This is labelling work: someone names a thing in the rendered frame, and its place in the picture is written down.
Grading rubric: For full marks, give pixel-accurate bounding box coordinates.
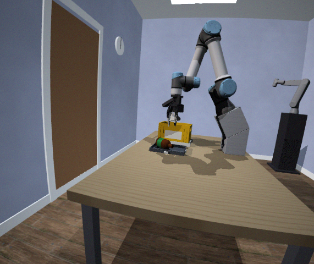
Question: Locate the yellow divided crate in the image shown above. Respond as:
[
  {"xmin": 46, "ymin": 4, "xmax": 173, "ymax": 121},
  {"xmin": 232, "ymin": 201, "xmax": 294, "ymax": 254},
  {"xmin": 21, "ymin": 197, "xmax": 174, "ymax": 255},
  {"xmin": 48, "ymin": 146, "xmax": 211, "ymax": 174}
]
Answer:
[{"xmin": 158, "ymin": 121, "xmax": 191, "ymax": 143}]

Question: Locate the brown bottle with green label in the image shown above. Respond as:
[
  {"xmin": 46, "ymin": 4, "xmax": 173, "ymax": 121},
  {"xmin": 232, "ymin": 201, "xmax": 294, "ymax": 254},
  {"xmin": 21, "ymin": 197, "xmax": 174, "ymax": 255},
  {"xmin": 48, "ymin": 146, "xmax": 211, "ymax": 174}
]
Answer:
[{"xmin": 156, "ymin": 137, "xmax": 174, "ymax": 149}]

